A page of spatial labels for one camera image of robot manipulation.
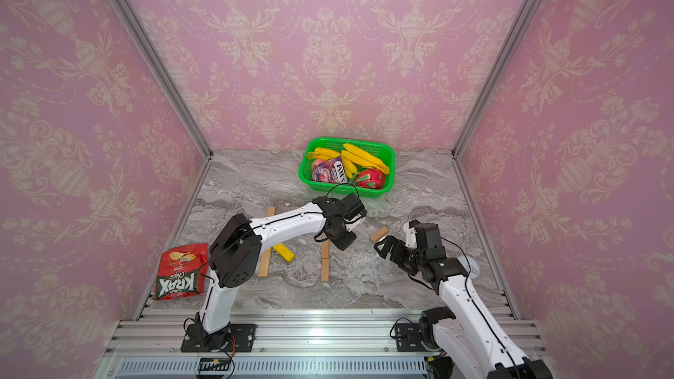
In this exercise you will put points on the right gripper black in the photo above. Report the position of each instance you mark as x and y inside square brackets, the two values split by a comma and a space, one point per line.
[387, 244]

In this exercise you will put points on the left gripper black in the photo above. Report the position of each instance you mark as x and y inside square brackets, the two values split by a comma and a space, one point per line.
[345, 244]

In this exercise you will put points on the natural block cluster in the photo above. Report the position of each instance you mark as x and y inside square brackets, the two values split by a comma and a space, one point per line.
[325, 270]
[380, 234]

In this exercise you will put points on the natural block cluster horizontal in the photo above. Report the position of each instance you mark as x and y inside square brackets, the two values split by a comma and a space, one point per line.
[325, 249]

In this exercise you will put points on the natural block cluster bottom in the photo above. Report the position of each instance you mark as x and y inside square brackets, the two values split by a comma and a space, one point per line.
[325, 270]

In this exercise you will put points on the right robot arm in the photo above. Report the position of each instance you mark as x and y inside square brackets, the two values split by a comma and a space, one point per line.
[463, 328]

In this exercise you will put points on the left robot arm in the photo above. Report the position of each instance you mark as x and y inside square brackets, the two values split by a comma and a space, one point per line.
[235, 255]

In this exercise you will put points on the purple snack packet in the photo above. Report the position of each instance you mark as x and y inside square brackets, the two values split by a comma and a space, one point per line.
[329, 171]

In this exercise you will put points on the red dragon fruit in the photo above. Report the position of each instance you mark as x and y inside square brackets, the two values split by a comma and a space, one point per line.
[371, 179]

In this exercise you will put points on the banana bunch right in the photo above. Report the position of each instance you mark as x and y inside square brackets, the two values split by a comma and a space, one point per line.
[363, 158]

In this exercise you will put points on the banana bunch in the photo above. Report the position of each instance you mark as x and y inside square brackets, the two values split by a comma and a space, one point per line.
[363, 158]
[321, 153]

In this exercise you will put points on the banana bunch left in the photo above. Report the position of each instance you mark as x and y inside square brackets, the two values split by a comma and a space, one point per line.
[321, 153]

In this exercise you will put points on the green plastic basket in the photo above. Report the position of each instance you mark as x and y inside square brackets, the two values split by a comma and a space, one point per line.
[381, 151]

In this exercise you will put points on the red snack bag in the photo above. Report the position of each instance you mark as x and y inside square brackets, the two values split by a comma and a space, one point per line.
[181, 272]

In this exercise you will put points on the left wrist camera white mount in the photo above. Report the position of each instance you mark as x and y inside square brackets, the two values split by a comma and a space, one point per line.
[354, 223]

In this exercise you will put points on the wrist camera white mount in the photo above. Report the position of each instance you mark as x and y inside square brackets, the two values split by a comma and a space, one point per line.
[354, 223]
[410, 234]

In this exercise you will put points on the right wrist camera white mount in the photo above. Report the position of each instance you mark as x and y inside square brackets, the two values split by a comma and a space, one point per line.
[410, 234]

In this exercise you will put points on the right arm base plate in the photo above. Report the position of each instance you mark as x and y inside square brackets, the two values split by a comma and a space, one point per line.
[413, 338]

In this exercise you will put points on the aluminium front rail frame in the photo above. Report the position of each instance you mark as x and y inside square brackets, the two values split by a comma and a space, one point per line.
[292, 344]

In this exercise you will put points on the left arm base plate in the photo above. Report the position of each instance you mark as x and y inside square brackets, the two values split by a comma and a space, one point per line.
[235, 338]

